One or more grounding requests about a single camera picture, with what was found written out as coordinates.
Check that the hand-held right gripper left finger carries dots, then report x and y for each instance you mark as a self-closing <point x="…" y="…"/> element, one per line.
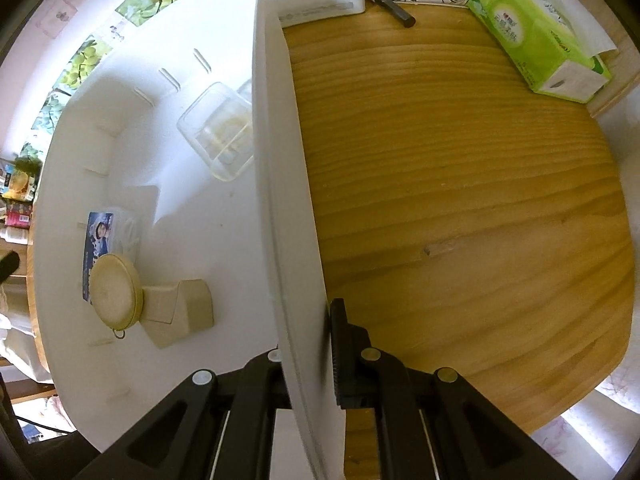
<point x="255" y="385"/>

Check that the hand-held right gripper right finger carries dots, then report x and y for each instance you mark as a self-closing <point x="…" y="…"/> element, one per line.
<point x="340" y="360"/>

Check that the beige faceted small box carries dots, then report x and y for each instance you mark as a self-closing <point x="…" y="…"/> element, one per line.
<point x="185" y="310"/>

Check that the white plastic storage bin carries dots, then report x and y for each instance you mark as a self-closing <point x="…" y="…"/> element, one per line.
<point x="200" y="240"/>

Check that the round gold tin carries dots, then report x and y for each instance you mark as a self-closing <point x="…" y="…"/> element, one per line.
<point x="112" y="292"/>

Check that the blue label floss box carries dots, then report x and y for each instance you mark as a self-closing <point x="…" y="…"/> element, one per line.
<point x="97" y="240"/>

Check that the clear plastic box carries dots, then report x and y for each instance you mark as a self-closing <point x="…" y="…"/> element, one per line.
<point x="215" y="130"/>

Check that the pink can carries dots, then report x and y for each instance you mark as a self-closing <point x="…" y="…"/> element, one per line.
<point x="19" y="215"/>

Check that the black pen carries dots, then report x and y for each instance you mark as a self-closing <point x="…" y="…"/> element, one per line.
<point x="390" y="7"/>

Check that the green tissue pack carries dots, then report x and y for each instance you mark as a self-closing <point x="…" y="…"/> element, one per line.
<point x="540" y="35"/>

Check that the clear square wall sticker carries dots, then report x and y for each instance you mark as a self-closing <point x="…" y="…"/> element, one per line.
<point x="60" y="15"/>

